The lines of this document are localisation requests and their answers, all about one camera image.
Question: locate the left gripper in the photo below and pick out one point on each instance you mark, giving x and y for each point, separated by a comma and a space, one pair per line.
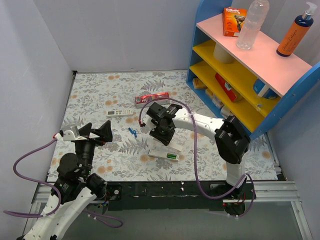
92, 139

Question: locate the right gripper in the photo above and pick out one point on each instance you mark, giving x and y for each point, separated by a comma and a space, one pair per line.
158, 132

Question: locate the white battery cover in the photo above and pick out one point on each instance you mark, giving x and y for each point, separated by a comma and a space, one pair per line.
175, 146

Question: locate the green battery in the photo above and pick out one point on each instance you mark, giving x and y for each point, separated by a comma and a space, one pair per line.
171, 154
171, 157

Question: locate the white remote control back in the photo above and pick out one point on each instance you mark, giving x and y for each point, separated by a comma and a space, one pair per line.
161, 154

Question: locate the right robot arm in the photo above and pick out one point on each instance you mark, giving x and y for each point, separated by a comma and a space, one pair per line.
231, 140

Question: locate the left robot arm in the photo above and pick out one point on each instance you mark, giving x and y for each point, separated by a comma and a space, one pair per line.
76, 185

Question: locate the blue batteries on mat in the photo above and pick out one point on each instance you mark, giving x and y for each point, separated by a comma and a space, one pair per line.
132, 131

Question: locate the white air conditioner remote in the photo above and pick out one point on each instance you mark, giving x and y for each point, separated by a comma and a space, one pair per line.
119, 113

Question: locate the floral table mat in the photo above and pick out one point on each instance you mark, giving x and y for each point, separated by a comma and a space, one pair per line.
126, 157

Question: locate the red toothpaste box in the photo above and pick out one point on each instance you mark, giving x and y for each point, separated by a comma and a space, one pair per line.
141, 100

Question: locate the yellow soap pack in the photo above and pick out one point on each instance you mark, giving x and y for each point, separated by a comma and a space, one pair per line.
198, 84

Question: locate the red box on shelf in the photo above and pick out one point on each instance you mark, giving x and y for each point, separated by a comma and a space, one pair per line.
232, 94

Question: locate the beige paper roll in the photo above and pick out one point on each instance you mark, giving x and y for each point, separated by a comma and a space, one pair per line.
222, 55

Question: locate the blue yellow pink shelf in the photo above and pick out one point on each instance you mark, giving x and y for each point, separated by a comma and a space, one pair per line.
289, 77

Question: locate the blue white container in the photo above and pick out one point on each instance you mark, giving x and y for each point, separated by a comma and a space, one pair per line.
262, 90

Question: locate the orange razor box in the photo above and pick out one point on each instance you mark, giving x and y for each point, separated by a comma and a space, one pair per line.
232, 21

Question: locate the clear plastic bottle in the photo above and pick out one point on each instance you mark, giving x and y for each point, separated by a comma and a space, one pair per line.
255, 18

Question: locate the orange pump lotion bottle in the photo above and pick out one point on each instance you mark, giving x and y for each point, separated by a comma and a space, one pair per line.
297, 31

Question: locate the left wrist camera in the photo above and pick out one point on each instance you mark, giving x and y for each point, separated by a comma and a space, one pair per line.
67, 133

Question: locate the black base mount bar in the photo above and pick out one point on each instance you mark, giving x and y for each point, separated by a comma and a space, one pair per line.
176, 195

